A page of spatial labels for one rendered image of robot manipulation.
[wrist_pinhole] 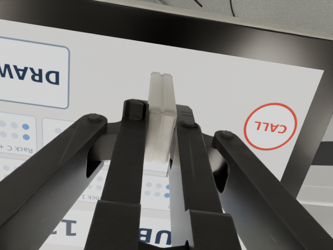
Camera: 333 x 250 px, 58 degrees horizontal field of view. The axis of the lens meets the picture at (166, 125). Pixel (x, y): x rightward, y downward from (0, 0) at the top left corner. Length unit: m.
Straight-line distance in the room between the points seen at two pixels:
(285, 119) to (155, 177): 0.11
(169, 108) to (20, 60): 0.12
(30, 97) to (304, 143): 0.21
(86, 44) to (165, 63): 0.05
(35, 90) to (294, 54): 0.18
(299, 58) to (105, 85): 0.14
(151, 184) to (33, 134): 0.10
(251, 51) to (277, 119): 0.06
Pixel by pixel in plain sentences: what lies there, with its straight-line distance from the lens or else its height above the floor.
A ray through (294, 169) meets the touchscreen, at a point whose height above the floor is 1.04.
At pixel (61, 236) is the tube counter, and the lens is 0.31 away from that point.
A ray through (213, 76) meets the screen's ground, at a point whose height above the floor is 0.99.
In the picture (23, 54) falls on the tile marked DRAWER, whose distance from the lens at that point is 0.23.
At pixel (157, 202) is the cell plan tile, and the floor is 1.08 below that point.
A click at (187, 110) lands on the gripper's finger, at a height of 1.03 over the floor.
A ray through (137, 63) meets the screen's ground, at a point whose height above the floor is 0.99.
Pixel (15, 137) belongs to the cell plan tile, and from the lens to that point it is 0.26.
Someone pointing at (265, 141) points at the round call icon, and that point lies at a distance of 0.25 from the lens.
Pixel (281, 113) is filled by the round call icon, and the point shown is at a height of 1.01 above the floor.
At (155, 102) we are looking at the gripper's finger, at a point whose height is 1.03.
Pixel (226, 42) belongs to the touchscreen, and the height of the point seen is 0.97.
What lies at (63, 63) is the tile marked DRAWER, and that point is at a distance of 0.22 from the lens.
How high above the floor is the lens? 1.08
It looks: 14 degrees down
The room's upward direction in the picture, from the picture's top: 174 degrees counter-clockwise
